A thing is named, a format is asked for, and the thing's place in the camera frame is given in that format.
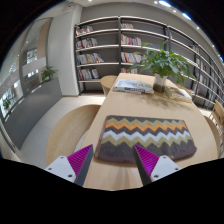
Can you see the zigzag striped grey towel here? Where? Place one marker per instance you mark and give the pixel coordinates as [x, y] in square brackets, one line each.
[146, 136]

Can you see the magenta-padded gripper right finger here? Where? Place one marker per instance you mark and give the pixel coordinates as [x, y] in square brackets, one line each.
[163, 165]

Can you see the yellow cover book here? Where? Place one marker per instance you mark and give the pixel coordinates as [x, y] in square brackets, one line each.
[180, 94]

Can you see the green plant in glass vase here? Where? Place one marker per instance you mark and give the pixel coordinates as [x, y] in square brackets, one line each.
[163, 63]

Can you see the white cover book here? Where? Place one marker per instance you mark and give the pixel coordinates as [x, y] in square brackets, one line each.
[133, 86]

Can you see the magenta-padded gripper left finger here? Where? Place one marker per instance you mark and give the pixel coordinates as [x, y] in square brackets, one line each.
[60, 165]

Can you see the ceiling spot lights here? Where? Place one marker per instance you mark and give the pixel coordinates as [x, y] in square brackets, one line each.
[165, 3]

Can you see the curved-back wooden chair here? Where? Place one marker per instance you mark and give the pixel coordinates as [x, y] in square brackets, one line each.
[107, 83]
[213, 136]
[68, 131]

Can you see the small potted green plant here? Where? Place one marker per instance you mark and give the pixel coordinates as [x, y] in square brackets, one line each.
[48, 72]

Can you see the grey low counter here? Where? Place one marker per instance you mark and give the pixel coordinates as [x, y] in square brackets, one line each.
[31, 111]

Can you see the slatted wooden chair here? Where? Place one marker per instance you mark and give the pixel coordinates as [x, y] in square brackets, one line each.
[219, 115]

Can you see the dark metal bookshelf unit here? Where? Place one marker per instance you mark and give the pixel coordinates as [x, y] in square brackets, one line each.
[106, 50]

